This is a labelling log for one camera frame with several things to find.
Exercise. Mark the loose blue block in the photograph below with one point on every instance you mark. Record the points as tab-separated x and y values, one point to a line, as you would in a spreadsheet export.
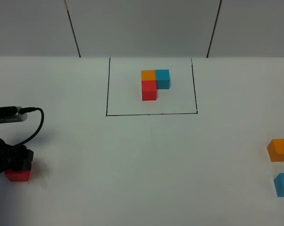
279	184

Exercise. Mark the red template block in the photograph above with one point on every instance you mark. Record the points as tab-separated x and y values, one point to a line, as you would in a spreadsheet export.
149	90

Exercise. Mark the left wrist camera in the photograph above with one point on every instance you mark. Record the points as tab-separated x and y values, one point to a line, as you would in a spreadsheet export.
11	114

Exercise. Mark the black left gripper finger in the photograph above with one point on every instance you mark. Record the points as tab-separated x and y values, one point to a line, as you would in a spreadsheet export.
21	158

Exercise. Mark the orange template block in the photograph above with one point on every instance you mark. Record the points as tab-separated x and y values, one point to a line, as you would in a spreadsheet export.
148	75

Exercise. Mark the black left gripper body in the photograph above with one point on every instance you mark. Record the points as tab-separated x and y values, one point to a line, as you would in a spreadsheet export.
6	158

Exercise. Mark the blue template block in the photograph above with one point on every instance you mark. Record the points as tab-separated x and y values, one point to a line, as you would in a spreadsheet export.
162	79

